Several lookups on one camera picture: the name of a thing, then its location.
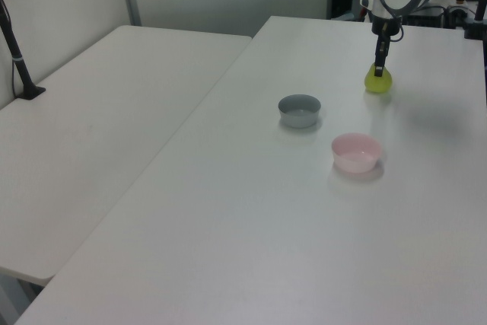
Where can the grey equipment box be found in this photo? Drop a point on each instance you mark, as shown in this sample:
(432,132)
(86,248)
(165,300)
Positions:
(437,16)

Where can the black clamped stand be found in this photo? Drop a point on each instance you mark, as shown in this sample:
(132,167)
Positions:
(478,13)

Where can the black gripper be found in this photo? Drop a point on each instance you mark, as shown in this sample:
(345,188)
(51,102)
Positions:
(385,26)

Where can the white side table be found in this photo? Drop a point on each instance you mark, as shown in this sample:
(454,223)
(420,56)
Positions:
(95,119)

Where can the pink bowl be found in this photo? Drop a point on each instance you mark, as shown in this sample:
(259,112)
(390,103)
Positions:
(355,163)

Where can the grey bowl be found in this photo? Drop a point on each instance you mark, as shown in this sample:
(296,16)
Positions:
(298,121)

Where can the green pear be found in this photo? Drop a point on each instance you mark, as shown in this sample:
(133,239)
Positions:
(380,86)

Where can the black camera stand pole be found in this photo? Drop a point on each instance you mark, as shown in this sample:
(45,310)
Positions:
(23,70)

